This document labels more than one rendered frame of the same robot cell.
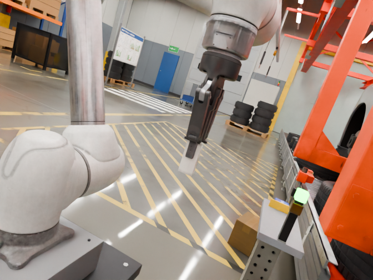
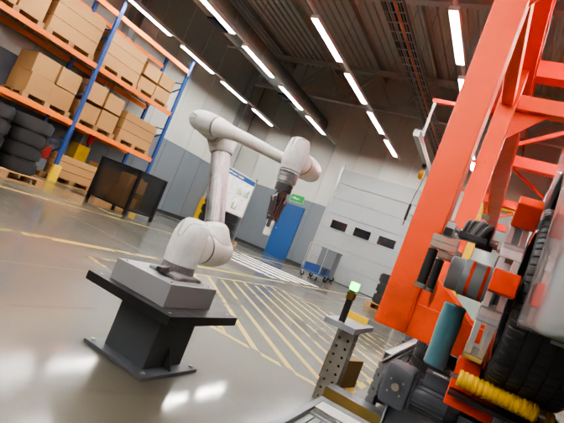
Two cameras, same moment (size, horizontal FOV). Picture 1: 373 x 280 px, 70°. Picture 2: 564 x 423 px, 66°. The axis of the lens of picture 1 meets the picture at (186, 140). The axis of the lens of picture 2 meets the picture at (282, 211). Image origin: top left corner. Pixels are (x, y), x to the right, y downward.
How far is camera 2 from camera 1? 140 cm
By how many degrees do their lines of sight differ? 18
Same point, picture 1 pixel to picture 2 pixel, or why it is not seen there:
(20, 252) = (179, 274)
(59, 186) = (201, 245)
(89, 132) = (216, 226)
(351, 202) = (390, 293)
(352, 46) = (474, 197)
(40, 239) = (187, 273)
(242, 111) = not seen: hidden behind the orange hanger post
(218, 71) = (280, 189)
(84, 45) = (218, 178)
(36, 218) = (189, 258)
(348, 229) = (389, 313)
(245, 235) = not seen: hidden behind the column
